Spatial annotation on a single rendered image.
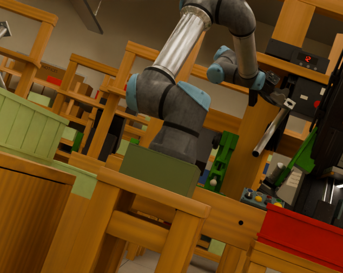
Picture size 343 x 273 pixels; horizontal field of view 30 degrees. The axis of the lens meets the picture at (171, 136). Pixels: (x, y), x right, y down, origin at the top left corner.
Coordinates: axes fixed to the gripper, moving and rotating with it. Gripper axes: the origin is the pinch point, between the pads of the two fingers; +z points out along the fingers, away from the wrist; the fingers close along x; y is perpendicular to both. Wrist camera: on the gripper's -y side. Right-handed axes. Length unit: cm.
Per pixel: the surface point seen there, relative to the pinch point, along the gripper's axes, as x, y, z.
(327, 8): 52, 20, -10
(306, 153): -18.5, -0.2, 16.4
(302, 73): 20.6, 4.7, -2.4
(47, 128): -81, -8, -59
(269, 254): -86, 10, 20
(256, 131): 8.6, -25.2, -3.6
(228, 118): 14.1, -32.9, -17.3
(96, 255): -113, -4, -19
